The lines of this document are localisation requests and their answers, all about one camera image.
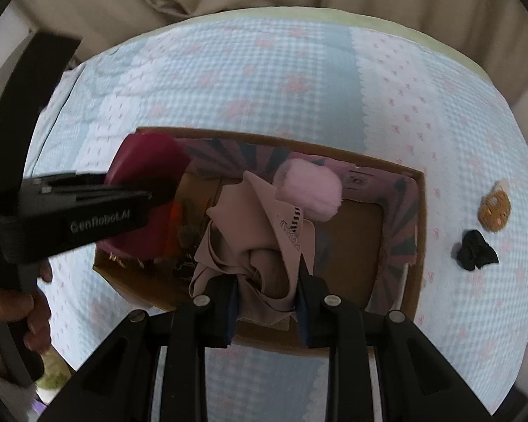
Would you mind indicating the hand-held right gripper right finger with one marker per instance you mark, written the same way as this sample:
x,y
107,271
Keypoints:
x,y
303,316

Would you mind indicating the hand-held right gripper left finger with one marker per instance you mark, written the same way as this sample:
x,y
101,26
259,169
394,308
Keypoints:
x,y
231,316

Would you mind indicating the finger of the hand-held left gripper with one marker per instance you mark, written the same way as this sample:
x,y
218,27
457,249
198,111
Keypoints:
x,y
83,193

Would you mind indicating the magenta zip pouch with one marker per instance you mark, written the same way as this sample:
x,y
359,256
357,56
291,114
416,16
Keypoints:
x,y
149,158

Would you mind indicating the brown cardboard box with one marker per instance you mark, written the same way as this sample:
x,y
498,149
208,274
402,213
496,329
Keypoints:
x,y
356,237

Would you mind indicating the orange fluffy pompom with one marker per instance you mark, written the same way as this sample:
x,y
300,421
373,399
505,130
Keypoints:
x,y
175,222

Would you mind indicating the beige pink cloth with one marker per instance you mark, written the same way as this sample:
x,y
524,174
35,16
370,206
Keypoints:
x,y
246,211

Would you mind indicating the pink fluffy roll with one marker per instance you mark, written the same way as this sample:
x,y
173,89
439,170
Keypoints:
x,y
308,189

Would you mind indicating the person's left hand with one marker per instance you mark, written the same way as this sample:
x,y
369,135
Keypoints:
x,y
9,307

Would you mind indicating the black scrunchie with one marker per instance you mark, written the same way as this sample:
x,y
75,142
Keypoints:
x,y
473,250

